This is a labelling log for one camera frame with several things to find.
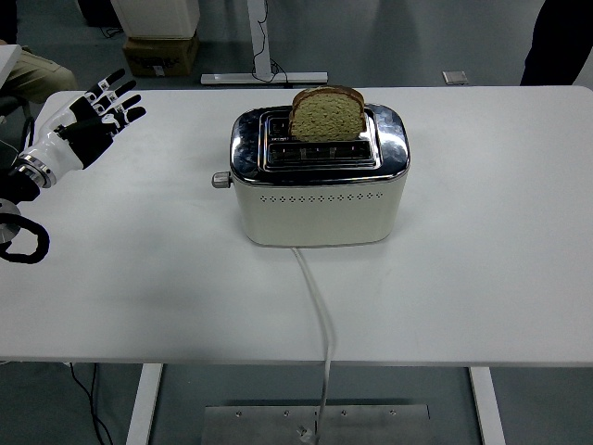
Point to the brown bread slice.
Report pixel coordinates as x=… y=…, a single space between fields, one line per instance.
x=326 y=118

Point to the white T-shaped desk stand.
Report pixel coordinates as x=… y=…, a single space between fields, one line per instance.
x=261 y=46

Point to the cream chrome two-slot toaster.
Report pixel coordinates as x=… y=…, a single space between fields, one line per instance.
x=319 y=213

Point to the brown cardboard box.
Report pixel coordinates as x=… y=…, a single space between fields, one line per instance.
x=160 y=55

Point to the white box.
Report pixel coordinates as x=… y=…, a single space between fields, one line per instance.
x=157 y=18

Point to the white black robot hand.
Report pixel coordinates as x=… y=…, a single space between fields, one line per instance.
x=55 y=148

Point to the small grey floor plate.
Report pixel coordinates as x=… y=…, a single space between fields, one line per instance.
x=455 y=77

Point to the white side table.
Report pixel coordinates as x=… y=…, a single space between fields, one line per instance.
x=8 y=60

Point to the white table leg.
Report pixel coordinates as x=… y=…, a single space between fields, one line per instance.
x=488 y=408
x=143 y=408

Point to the silver toaster lever knob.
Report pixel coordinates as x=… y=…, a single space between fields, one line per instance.
x=221 y=180

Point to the black floor object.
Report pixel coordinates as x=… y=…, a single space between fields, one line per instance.
x=97 y=11

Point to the person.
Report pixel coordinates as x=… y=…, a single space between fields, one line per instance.
x=37 y=76
x=560 y=41

